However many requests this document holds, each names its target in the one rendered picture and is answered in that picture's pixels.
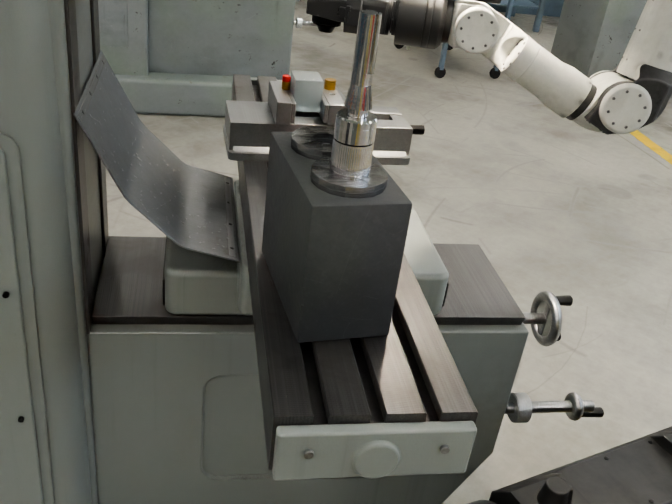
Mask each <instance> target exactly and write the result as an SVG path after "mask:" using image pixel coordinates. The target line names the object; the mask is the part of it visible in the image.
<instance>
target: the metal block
mask: <svg viewBox="0 0 672 504"><path fill-rule="evenodd" d="M290 91H291V93H292V95H293V97H294V100H295V102H296V111H298V112H320V110H321V101H322V92H323V80H322V78H321V76H320V74H319V73H318V72H316V71H299V70H291V85H290Z"/></svg>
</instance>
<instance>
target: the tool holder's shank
mask: <svg viewBox="0 0 672 504"><path fill-rule="evenodd" d="M381 20H382V13H381V12H378V11H374V10H360V11H359V18H358V26H357V34H356V42H355V49H354V57H353V65H352V73H351V81H350V85H349V88H348V92H347V96H346V99H345V103H344V106H345V107H347V114H348V115H349V116H351V117H355V118H365V117H366V116H367V114H368V111H369V110H371V109H372V83H373V76H374V69H375V62H376V55H377V48H378V41H379V34H380V27H381Z"/></svg>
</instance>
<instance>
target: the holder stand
mask: <svg viewBox="0 0 672 504"><path fill-rule="evenodd" d="M333 135H334V127H329V126H305V127H302V128H299V129H296V130H295V131H294V132H271V134H270V147H269V160H268V174H267V187H266V201H265V214H264V228H263V241H262V253H263V255H264V258H265V261H266V263H267V266H268V268H269V271H270V274H271V276H272V279H273V281H274V284H275V286H276V289H277V292H278V294H279V297H280V299H281V302H282V304H283V307H284V310H285V312H286V315H287V317H288V320H289V323H290V325H291V328H292V330H293V333H294V335H295V338H296V341H297V342H299V343H302V342H314V341H326V340H338V339H350V338H361V337H373V336H385V335H388V334H389V329H390V323H391V318H392V313H393V307H394V302H395V296H396V291H397V286H398V280H399V275H400V270H401V264H402V259H403V253H404V248H405V243H406V237H407V232H408V227H409V221H410V216H411V210H412V202H411V201H410V200H409V198H408V197H407V196H406V195H405V194H404V192H403V191H402V190H401V189H400V187H399V186H398V185H397V184H396V182H395V181H394V180H393V179H392V177H391V176H390V175H389V174H388V172H387V171H386V170H385V169H384V167H383V166H382V165H381V164H380V162H379V161H378V160H377V159H376V157H375V156H374V155H373V154H372V161H371V167H370V174H369V175H368V176H367V177H365V178H362V179H346V178H342V177H339V176H336V175H335V174H333V173H332V172H331V171H330V169H329V168H330V160H331V151H332V143H333Z"/></svg>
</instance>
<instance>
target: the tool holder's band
mask: <svg viewBox="0 0 672 504"><path fill-rule="evenodd" d="M377 120H378V118H377V116H376V115H375V114H374V113H372V112H370V111H368V114H367V116H366V117H365V118H355V117H351V116H349V115H348V114H347V108H344V109H341V110H339V111H338V112H337V113H336V118H335V122H336V123H337V124H338V125H339V126H341V127H344V128H347V129H351V130H357V131H368V130H372V129H374V128H376V126H377Z"/></svg>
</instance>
